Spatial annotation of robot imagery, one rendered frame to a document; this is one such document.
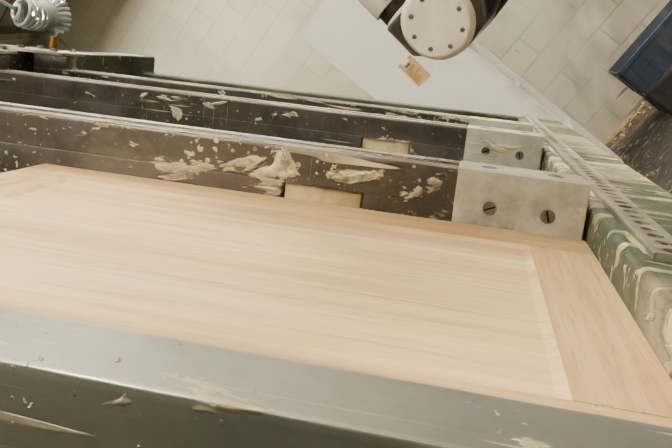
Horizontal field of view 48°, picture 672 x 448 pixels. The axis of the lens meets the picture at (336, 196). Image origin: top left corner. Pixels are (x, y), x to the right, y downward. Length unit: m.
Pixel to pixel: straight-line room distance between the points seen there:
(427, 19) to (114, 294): 0.45
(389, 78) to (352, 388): 4.27
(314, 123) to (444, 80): 3.24
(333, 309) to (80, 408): 0.20
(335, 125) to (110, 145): 0.54
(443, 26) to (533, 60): 5.10
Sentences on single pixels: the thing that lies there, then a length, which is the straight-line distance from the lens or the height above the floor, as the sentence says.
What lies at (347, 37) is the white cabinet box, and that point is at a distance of 4.59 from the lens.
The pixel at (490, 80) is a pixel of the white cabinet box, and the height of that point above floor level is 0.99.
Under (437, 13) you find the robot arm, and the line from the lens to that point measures 0.77.
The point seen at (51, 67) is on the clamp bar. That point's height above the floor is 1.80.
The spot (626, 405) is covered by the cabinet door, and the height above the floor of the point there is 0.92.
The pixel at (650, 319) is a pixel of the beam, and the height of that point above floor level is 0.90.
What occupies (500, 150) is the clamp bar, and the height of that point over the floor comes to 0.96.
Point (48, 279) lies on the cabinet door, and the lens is 0.49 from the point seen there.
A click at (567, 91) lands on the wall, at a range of 5.89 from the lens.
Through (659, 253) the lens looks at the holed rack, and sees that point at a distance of 0.57.
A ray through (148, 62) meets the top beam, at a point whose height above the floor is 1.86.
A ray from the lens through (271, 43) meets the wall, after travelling 6.21.
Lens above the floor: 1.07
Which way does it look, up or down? 2 degrees up
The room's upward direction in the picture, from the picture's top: 51 degrees counter-clockwise
